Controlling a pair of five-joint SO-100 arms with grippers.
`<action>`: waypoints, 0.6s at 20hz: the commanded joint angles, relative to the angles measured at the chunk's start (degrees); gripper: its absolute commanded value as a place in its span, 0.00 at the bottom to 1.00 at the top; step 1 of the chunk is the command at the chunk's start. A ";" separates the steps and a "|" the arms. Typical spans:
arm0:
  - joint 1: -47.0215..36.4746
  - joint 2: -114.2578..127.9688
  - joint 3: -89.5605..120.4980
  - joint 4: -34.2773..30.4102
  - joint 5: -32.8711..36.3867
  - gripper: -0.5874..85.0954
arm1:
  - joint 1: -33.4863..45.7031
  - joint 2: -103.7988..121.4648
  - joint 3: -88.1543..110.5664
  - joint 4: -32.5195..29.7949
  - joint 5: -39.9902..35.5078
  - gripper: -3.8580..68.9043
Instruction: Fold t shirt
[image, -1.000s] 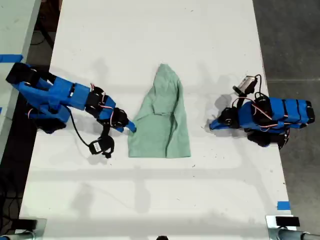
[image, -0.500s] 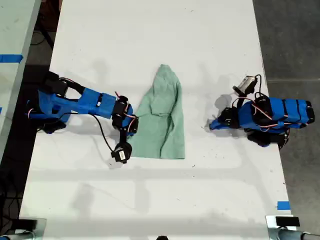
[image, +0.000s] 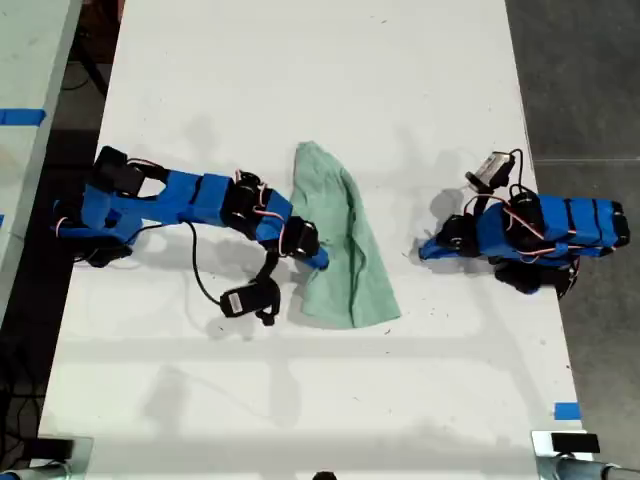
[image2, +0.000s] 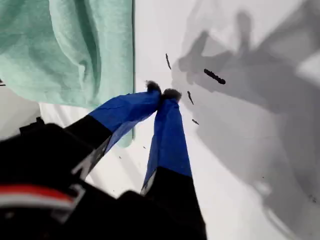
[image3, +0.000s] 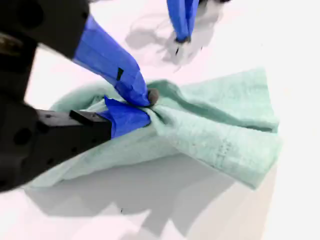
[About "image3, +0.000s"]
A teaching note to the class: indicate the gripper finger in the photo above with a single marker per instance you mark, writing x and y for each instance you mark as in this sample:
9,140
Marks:
178,17
125,117
107,60
192,15

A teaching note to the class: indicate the pale green t-shirt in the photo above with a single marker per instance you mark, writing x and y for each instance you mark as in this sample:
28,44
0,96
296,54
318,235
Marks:
212,125

